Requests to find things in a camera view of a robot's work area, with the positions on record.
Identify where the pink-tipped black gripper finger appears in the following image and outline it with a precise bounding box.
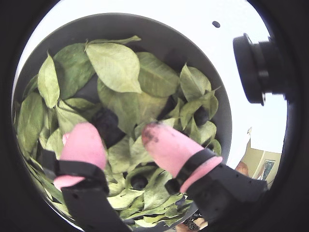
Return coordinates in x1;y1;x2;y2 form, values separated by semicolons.
40;122;132;232
141;121;268;225

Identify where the green framed picture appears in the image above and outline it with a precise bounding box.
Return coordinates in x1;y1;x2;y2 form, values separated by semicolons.
263;159;276;181

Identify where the dark grey round bowl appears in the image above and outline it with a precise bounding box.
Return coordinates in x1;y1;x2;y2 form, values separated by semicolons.
11;13;233;228

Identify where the pile of green leaves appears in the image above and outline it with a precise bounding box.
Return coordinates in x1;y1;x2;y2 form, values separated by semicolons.
14;35;222;228

